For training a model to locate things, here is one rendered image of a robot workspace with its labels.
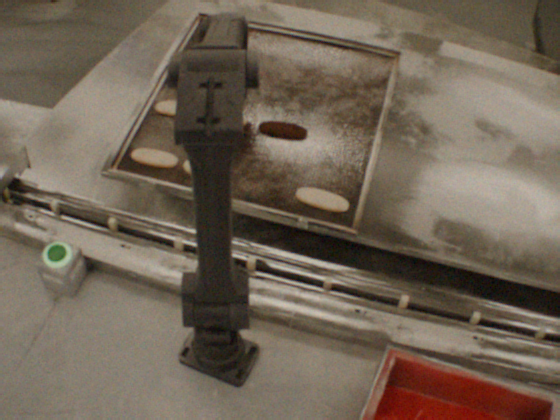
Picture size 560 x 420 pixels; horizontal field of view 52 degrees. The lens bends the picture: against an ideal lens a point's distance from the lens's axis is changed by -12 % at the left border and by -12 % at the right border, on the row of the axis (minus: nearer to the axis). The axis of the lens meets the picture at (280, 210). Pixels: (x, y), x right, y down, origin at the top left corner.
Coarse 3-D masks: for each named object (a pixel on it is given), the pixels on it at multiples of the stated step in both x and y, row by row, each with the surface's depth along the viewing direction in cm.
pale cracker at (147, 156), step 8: (136, 152) 125; (144, 152) 124; (152, 152) 124; (160, 152) 124; (136, 160) 124; (144, 160) 123; (152, 160) 123; (160, 160) 123; (168, 160) 123; (176, 160) 124
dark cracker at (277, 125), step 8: (264, 128) 128; (272, 128) 127; (280, 128) 127; (288, 128) 127; (296, 128) 127; (304, 128) 128; (280, 136) 127; (288, 136) 127; (296, 136) 127; (304, 136) 127
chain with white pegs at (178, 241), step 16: (48, 208) 122; (96, 224) 121; (112, 224) 117; (176, 240) 115; (272, 272) 115; (336, 288) 113; (400, 304) 109; (464, 320) 110; (528, 336) 108; (544, 336) 107
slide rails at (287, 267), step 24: (24, 192) 123; (96, 216) 120; (120, 216) 121; (144, 240) 117; (168, 240) 118; (192, 240) 118; (264, 264) 115; (288, 264) 115; (312, 288) 112; (360, 288) 112; (384, 288) 113; (408, 312) 109; (456, 312) 109; (480, 312) 109; (504, 336) 106
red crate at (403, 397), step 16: (384, 400) 100; (400, 400) 100; (416, 400) 100; (432, 400) 100; (384, 416) 98; (400, 416) 98; (416, 416) 98; (432, 416) 98; (448, 416) 98; (464, 416) 98; (480, 416) 98; (496, 416) 98
